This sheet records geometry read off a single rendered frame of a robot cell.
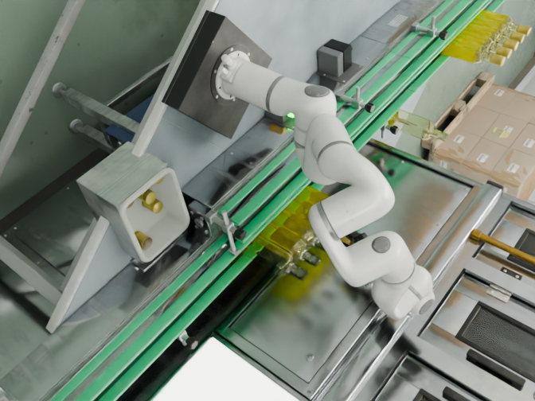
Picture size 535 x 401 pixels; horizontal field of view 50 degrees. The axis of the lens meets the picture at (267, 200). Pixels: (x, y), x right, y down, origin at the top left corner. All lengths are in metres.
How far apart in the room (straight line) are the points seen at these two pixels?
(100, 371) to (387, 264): 0.73
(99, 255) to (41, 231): 0.62
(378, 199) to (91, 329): 0.80
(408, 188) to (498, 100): 4.10
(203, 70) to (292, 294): 0.68
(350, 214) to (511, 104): 4.95
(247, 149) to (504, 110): 4.45
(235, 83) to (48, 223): 0.97
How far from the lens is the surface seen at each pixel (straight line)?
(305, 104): 1.30
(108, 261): 1.55
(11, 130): 1.92
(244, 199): 1.56
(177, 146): 1.53
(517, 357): 1.67
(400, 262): 1.17
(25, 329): 1.88
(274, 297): 1.66
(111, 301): 1.55
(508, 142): 5.57
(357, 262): 1.16
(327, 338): 1.59
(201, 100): 1.44
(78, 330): 1.53
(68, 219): 2.10
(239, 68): 1.44
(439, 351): 1.61
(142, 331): 1.49
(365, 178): 1.11
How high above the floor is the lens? 1.74
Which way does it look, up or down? 30 degrees down
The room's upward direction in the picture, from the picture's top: 118 degrees clockwise
